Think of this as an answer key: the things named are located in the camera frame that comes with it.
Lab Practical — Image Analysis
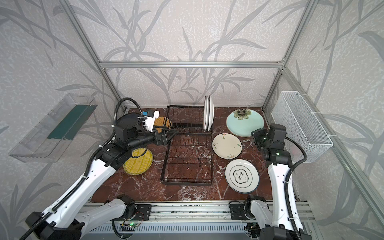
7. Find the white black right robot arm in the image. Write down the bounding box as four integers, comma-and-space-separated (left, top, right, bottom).
244, 124, 312, 240

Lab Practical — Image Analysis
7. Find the white plate green text rim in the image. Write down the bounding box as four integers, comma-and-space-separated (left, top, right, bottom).
208, 95, 214, 131

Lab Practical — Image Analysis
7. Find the yellow woven round plate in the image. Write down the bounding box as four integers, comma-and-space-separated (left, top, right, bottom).
123, 148, 154, 176

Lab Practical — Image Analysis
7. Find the black round plate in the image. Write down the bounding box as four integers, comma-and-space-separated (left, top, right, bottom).
117, 113, 142, 128

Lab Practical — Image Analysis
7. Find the orange woven round plate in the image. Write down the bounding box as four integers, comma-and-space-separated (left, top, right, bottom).
154, 117, 172, 134

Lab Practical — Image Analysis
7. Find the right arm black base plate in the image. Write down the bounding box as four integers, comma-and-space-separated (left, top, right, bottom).
229, 201, 248, 221

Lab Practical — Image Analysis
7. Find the clear plastic wall bin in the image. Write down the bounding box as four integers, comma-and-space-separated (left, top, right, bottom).
9, 94, 98, 163

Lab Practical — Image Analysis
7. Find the white wire mesh basket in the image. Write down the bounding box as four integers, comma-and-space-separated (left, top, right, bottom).
272, 91, 333, 163

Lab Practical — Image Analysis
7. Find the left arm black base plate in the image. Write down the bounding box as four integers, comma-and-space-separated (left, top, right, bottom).
118, 204, 152, 221

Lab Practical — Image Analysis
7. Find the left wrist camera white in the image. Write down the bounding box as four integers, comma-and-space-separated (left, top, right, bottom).
139, 110, 160, 133

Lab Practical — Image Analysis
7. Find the black wire dish rack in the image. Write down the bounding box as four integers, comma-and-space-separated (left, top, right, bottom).
161, 105, 213, 186

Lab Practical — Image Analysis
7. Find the white plate green clover emblem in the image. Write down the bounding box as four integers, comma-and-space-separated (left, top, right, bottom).
225, 159, 260, 194

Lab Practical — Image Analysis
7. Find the white plate orange sunburst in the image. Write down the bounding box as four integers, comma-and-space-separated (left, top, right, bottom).
204, 95, 209, 132

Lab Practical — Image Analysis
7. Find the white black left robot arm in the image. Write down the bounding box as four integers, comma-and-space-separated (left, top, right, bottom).
20, 98, 178, 240

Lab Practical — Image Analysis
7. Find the aluminium frame rail base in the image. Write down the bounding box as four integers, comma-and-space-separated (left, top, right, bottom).
71, 200, 316, 224

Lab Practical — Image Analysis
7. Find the mint green flower plate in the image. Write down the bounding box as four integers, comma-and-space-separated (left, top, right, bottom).
226, 109, 265, 138

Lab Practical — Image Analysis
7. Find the cream plate with floral sprigs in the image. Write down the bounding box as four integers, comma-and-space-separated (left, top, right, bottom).
212, 133, 242, 160

